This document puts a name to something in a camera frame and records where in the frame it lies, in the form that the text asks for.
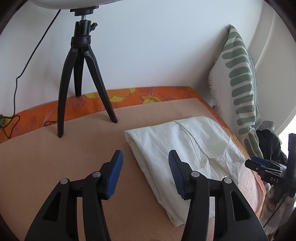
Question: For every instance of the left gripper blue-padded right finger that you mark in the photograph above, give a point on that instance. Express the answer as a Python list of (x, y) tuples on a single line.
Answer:
[(234, 217)]

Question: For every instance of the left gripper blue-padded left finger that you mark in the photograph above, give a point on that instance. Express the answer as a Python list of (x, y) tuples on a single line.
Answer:
[(57, 218)]

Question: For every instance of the white long-sleeve shirt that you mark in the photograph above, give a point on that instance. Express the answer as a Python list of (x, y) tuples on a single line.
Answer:
[(199, 141)]

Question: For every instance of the pink bed blanket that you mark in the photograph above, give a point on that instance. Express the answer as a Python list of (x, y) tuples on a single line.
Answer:
[(33, 163)]

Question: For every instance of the orange floral bed sheet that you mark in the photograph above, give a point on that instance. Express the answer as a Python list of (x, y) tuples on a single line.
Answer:
[(46, 115)]

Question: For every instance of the green striped white pillow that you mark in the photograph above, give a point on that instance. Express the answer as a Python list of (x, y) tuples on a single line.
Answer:
[(233, 87)]

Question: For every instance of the small black tripod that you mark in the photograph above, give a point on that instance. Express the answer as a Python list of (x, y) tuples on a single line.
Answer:
[(80, 53)]

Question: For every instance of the ring light on stand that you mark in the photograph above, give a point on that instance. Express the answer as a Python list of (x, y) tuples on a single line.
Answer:
[(70, 4)]

